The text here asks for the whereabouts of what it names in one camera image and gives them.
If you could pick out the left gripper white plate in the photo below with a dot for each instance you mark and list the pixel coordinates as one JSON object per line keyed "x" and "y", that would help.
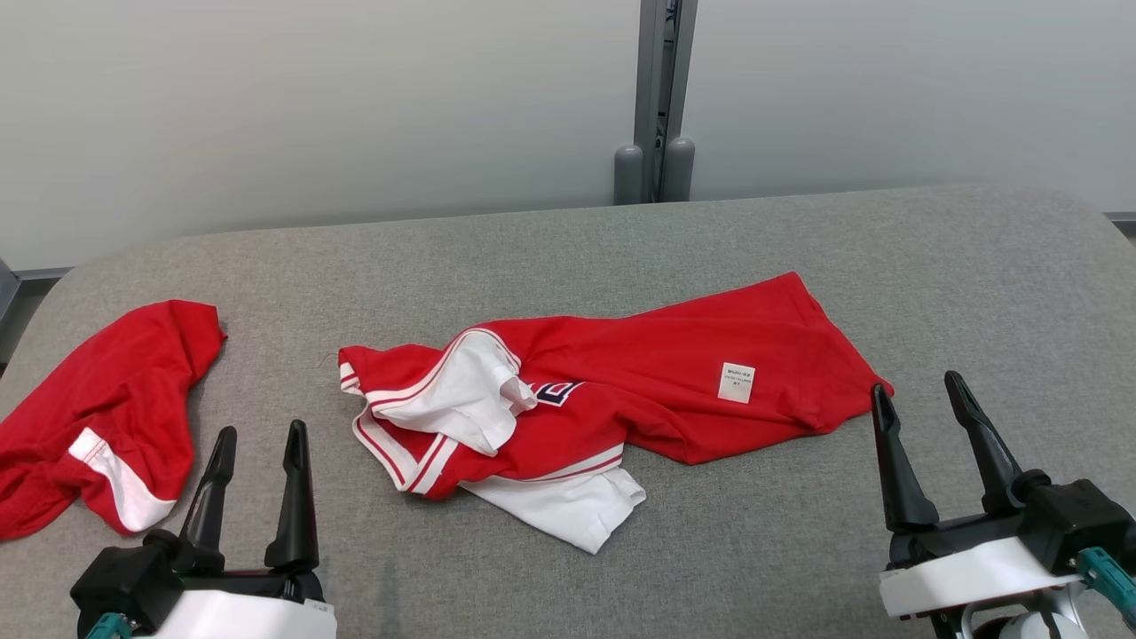
{"x": 248, "y": 617}

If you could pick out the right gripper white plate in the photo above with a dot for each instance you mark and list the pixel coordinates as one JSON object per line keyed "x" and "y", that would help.
{"x": 967, "y": 572}

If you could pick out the red shorts with white panel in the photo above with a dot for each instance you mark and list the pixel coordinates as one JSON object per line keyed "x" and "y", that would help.
{"x": 115, "y": 382}

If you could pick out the red and white jersey shirt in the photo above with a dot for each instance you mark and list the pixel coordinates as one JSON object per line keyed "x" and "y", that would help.
{"x": 674, "y": 373}

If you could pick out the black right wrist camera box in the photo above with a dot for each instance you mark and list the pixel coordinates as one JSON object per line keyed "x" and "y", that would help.
{"x": 1078, "y": 524}

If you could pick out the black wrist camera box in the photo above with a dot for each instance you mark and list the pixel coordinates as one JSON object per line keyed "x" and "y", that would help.
{"x": 1078, "y": 524}
{"x": 124, "y": 581}

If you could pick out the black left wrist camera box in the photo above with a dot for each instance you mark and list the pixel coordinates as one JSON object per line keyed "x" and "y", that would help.
{"x": 124, "y": 581}

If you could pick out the teal left camera connector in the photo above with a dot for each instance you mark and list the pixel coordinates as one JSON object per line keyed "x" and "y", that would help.
{"x": 108, "y": 628}

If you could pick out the teal camera connector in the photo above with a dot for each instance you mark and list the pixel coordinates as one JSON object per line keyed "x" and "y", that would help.
{"x": 108, "y": 628}
{"x": 1109, "y": 577}

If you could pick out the teal right camera connector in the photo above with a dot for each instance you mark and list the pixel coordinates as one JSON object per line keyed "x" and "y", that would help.
{"x": 1109, "y": 577}

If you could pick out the grey rounded post foot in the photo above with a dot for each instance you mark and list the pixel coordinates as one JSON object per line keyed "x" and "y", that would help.
{"x": 679, "y": 169}
{"x": 628, "y": 177}

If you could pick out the grey partition post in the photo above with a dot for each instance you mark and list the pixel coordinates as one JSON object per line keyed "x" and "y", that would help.
{"x": 652, "y": 80}

